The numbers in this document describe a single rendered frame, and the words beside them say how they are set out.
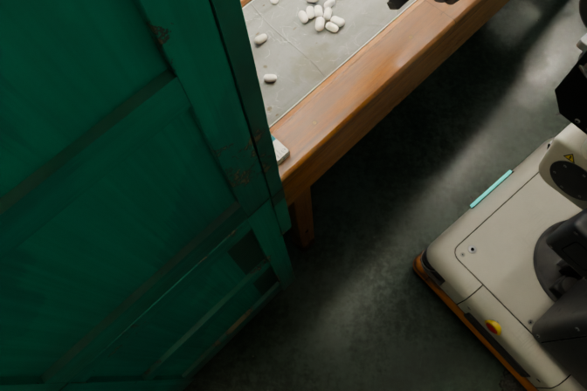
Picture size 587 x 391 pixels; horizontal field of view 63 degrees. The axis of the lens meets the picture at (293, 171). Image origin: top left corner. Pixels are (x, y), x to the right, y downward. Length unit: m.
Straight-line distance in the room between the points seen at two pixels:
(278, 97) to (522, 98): 1.24
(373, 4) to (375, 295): 0.95
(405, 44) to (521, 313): 0.80
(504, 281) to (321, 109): 0.76
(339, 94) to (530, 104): 1.17
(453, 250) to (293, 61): 0.72
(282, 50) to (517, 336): 0.99
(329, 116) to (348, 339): 0.87
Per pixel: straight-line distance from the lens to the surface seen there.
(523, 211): 1.58
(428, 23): 1.21
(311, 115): 1.05
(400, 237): 1.75
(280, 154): 0.98
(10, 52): 0.40
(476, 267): 1.49
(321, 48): 1.18
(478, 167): 1.91
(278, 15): 1.25
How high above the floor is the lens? 1.67
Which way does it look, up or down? 67 degrees down
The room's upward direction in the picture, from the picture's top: 9 degrees counter-clockwise
